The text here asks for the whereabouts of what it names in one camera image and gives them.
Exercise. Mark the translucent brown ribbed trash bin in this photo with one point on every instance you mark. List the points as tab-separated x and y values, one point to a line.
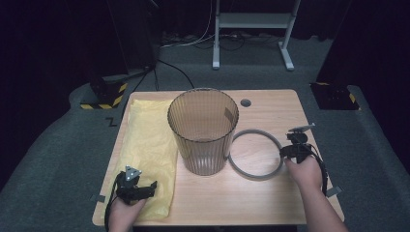
203	151

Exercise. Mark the yellow plastic trash bag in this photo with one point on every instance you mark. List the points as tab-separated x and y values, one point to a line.
148	145

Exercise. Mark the black stand with striped base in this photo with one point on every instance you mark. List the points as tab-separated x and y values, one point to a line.
109	93

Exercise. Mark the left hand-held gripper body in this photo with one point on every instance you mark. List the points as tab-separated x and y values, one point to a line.
127	188

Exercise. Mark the grey tape piece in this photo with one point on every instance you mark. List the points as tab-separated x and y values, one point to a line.
98	198
334	191

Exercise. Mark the white metal stand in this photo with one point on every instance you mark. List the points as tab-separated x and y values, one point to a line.
254	20

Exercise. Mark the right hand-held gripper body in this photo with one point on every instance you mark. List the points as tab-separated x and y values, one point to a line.
299	150

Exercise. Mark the black floor base yellow marks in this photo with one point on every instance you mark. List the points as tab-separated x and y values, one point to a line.
335	96

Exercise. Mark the black floor tape mark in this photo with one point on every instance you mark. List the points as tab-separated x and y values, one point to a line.
111	122

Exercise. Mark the person's right hand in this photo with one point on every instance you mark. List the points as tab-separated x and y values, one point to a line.
306	175

